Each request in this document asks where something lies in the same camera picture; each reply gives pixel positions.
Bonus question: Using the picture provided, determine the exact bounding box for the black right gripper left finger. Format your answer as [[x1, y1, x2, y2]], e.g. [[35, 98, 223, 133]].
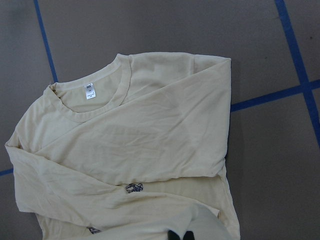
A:
[[167, 228, 182, 240]]

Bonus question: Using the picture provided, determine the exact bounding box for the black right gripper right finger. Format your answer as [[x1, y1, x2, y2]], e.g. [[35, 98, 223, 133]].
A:
[[183, 224, 194, 240]]

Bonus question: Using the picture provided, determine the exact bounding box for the cream long-sleeve printed shirt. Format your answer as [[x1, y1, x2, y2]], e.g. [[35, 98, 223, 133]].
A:
[[5, 52, 241, 240]]

